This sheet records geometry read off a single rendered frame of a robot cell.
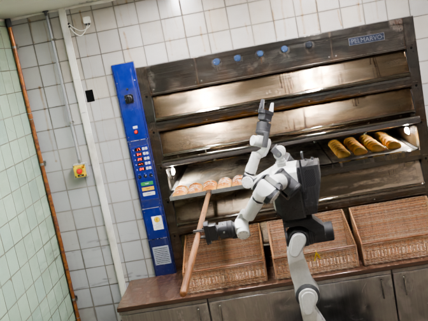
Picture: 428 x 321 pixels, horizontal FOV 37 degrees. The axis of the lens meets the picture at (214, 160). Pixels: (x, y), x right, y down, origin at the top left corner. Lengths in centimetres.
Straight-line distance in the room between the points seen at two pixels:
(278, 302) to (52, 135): 198
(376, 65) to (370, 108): 30
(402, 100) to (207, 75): 137
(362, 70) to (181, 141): 136
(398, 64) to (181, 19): 153
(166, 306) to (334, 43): 212
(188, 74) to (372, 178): 150
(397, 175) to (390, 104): 51
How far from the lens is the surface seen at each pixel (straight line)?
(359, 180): 465
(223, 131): 452
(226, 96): 449
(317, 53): 452
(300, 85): 449
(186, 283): 267
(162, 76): 454
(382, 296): 433
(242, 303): 427
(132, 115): 454
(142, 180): 461
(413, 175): 471
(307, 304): 382
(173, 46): 450
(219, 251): 464
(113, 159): 465
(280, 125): 451
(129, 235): 476
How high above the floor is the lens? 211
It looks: 10 degrees down
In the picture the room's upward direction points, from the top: 11 degrees counter-clockwise
